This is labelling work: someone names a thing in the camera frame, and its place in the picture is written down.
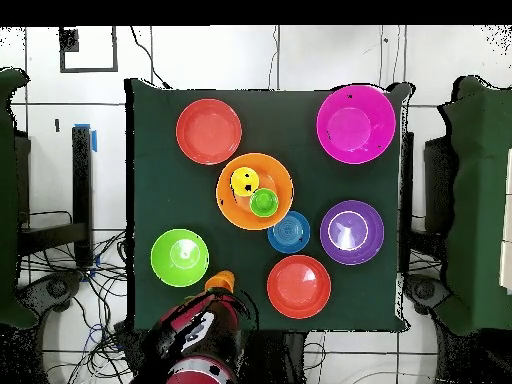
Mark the green plastic cup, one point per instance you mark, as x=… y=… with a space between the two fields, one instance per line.
x=264 y=202

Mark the yellow plastic cup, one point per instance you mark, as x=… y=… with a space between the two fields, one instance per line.
x=242 y=178

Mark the orange plastic bowl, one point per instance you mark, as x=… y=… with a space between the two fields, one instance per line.
x=276 y=176

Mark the orange plastic cup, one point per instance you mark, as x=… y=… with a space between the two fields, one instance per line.
x=220 y=280

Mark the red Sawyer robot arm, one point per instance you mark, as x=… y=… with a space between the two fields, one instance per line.
x=200 y=376

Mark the black computer tower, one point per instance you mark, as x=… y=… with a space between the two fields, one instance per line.
x=440 y=180

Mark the blue plastic bowl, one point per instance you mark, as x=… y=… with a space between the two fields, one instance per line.
x=290 y=232

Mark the red plastic bowl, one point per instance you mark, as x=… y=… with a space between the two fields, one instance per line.
x=300 y=286
x=209 y=132

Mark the dark green table cloth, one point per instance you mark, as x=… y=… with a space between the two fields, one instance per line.
x=172 y=192

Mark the green plastic bowl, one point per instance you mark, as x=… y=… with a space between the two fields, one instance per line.
x=180 y=258

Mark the purple plastic bowl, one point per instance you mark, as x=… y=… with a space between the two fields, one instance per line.
x=352 y=232

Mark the pink plastic bowl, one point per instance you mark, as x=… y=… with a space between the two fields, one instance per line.
x=356 y=124

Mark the black metal stand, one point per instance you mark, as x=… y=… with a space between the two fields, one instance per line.
x=82 y=180

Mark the blue tape strip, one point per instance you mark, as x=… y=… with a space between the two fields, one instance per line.
x=94 y=140

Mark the black power adapter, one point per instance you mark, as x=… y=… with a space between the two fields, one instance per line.
x=128 y=340

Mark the black rounded floor machine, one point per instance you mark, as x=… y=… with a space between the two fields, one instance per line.
x=424 y=290
x=56 y=288

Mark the small black floor object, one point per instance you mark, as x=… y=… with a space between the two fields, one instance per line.
x=57 y=125

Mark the neighbouring green cloth table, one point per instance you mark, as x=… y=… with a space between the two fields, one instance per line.
x=8 y=200
x=480 y=200

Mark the white paper sheet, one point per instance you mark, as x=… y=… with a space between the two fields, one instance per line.
x=507 y=220

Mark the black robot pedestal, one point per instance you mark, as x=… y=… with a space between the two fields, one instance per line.
x=280 y=356

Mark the black square floor frame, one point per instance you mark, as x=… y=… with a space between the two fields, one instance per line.
x=88 y=70

